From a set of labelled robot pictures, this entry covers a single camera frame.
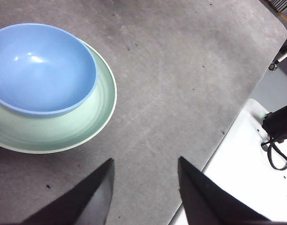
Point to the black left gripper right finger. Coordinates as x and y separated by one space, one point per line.
204 201

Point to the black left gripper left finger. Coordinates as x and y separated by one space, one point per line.
87 199

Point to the green round plate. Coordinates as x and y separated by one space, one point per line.
63 131

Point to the blue ribbed bowl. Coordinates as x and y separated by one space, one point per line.
42 70

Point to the black device with green light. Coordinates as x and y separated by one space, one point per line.
279 124

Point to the white table leg with caster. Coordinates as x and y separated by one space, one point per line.
283 55

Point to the dark ribbed object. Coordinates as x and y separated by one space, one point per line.
278 4

